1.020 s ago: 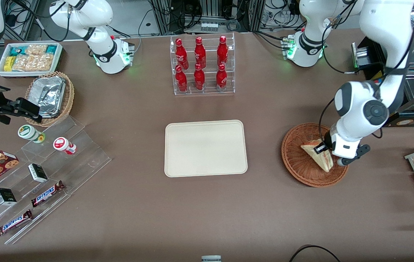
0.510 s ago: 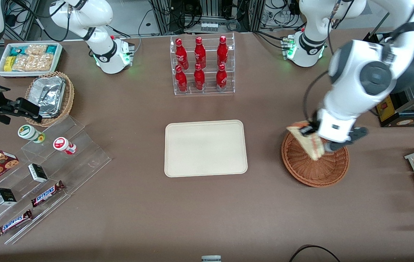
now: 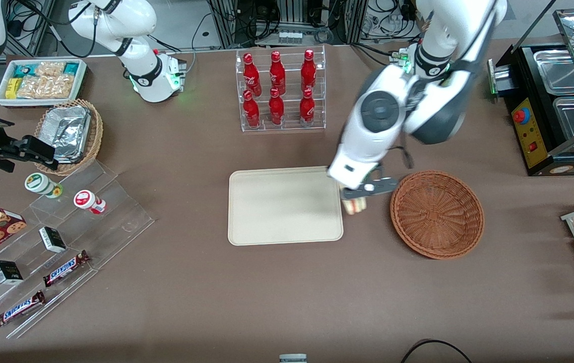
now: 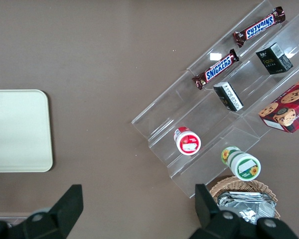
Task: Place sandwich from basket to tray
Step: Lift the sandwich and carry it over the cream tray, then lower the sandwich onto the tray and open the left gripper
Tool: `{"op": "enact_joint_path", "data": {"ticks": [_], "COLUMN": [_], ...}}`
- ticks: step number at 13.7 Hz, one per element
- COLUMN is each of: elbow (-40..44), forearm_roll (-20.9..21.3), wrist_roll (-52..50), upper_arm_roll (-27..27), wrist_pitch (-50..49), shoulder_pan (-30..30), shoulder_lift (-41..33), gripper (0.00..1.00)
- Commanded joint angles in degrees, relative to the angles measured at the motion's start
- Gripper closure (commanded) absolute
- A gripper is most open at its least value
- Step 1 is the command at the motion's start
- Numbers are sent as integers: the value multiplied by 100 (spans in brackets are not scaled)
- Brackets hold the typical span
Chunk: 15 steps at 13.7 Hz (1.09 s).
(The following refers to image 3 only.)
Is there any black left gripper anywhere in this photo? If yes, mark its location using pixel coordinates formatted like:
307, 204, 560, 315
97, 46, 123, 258
341, 185, 368, 201

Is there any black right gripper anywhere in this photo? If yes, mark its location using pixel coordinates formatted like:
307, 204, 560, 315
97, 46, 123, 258
0, 135, 59, 172

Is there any triangular sandwich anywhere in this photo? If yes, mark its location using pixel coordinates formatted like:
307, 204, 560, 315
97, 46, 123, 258
343, 198, 369, 216

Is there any light tan wicker basket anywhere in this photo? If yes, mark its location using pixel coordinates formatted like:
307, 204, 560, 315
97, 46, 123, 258
34, 99, 104, 176

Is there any cream plastic serving tray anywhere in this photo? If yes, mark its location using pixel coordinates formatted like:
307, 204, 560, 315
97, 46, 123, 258
228, 166, 344, 247

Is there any brown round wicker basket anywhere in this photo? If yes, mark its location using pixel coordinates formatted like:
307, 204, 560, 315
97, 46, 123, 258
390, 170, 485, 260

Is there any green lid yogurt cup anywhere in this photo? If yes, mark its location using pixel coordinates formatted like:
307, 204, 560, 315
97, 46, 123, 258
24, 172, 64, 199

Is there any stack of foil trays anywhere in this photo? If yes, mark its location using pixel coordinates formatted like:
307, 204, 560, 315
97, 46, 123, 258
40, 105, 92, 165

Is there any red lid yogurt cup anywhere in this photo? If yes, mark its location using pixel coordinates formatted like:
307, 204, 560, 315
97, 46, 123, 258
73, 190, 107, 215

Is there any large clear cracker bag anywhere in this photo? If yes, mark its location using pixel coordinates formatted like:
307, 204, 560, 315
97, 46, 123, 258
16, 74, 75, 100

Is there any white rectangular snack bin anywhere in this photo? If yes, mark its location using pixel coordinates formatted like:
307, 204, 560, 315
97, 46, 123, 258
0, 58, 89, 108

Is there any small black box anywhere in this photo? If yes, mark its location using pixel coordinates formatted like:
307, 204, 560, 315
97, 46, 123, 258
0, 260, 24, 286
38, 226, 68, 254

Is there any small clear cracker bag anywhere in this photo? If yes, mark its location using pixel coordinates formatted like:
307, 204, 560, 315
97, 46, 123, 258
35, 61, 66, 78

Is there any red cola bottle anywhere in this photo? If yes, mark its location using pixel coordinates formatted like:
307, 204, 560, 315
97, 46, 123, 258
300, 49, 317, 93
299, 88, 316, 127
242, 90, 262, 129
269, 50, 287, 96
268, 88, 286, 126
242, 52, 263, 97

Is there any clear acrylic stepped display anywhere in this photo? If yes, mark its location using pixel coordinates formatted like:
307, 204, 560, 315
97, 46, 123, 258
0, 160, 156, 340

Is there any Snickers chocolate bar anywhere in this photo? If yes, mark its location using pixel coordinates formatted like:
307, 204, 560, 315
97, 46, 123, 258
0, 290, 46, 329
42, 250, 91, 288

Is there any clear acrylic bottle rack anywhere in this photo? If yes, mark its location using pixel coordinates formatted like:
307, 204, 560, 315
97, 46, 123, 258
235, 45, 327, 133

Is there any black food warmer machine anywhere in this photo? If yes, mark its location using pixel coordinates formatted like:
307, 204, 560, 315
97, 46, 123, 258
487, 8, 574, 177

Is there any black cable loop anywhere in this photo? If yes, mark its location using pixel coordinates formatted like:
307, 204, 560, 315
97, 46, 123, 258
400, 339, 473, 363

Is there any aluminium frame equipment rack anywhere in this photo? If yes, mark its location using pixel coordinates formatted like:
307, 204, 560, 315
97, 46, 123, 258
206, 0, 370, 49

